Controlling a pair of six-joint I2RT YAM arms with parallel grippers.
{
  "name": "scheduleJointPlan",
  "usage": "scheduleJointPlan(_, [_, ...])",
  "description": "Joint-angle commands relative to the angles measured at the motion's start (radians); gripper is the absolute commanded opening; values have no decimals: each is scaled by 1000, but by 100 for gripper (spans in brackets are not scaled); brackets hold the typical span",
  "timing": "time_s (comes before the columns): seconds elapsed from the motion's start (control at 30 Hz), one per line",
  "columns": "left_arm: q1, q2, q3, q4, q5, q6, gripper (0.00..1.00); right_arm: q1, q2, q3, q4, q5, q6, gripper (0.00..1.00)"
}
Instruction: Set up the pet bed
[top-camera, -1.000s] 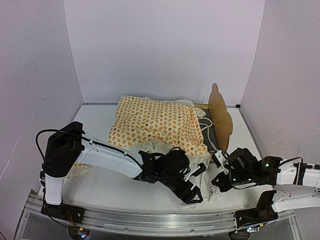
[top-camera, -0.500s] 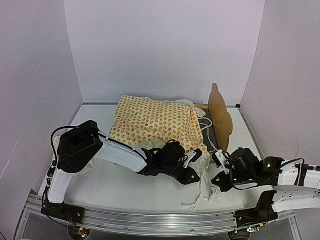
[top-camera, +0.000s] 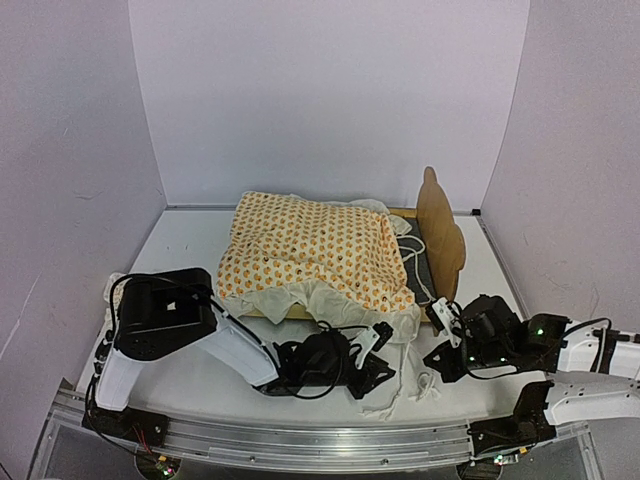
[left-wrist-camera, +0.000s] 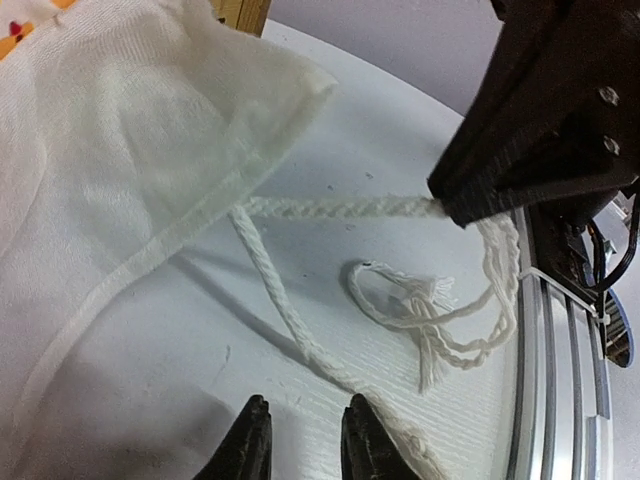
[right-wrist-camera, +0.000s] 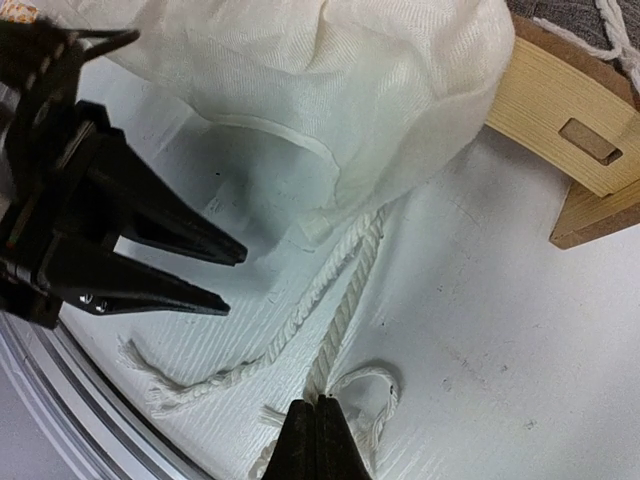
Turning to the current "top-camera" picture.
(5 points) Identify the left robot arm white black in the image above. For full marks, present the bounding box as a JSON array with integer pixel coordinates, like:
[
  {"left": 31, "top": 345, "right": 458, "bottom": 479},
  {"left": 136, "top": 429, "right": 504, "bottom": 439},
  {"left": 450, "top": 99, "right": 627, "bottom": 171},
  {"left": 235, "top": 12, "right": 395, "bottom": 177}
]
[{"left": 88, "top": 268, "right": 396, "bottom": 437}]

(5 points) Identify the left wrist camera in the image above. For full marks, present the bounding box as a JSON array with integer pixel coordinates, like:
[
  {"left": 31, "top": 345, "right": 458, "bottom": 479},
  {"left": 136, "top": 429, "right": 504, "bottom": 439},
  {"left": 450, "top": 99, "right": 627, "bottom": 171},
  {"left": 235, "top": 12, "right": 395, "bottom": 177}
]
[{"left": 350, "top": 322, "right": 394, "bottom": 370}]

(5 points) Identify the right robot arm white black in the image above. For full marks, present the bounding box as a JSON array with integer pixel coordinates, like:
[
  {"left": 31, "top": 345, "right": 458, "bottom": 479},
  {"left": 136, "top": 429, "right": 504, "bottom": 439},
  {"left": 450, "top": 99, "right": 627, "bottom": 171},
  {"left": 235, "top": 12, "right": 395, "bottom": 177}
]
[{"left": 423, "top": 295, "right": 639, "bottom": 443}]

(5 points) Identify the small duck print pillow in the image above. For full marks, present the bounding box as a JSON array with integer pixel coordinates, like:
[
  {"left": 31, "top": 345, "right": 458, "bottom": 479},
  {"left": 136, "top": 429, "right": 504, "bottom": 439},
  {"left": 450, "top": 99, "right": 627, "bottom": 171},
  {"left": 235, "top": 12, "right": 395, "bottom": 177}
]
[{"left": 103, "top": 272, "right": 127, "bottom": 326}]

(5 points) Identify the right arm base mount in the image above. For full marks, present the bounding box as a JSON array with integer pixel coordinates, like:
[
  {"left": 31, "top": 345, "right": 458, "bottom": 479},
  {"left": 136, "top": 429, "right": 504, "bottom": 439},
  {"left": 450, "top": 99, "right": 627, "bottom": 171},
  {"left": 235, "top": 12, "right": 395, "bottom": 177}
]
[{"left": 467, "top": 381, "right": 556, "bottom": 458}]

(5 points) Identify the wooden pet bed frame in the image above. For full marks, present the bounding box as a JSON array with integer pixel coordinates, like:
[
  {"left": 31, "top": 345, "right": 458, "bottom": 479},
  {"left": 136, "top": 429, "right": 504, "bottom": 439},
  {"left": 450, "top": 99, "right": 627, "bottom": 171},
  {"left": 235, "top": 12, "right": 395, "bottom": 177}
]
[{"left": 241, "top": 166, "right": 466, "bottom": 323}]

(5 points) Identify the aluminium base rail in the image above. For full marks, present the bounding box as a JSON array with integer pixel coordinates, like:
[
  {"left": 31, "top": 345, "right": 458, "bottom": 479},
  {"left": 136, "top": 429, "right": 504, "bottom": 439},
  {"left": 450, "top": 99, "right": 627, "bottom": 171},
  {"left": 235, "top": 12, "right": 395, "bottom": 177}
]
[{"left": 27, "top": 367, "right": 603, "bottom": 479}]

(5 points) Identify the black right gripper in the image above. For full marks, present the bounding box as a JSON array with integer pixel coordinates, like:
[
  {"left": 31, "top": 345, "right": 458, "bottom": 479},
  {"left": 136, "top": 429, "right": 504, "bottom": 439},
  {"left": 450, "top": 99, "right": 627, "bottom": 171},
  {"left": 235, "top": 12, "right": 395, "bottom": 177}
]
[{"left": 424, "top": 339, "right": 511, "bottom": 385}]

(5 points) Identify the grey bed mat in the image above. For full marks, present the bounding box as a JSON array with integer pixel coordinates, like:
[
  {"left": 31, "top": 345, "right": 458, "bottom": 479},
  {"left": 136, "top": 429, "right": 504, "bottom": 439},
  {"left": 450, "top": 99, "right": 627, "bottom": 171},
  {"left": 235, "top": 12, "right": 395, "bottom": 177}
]
[{"left": 393, "top": 217, "right": 435, "bottom": 306}]

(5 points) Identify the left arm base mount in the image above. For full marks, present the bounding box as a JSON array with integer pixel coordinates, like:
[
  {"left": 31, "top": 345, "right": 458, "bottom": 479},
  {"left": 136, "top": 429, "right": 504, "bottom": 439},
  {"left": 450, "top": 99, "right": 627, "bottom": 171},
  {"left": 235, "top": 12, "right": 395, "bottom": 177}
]
[{"left": 82, "top": 397, "right": 169, "bottom": 447}]

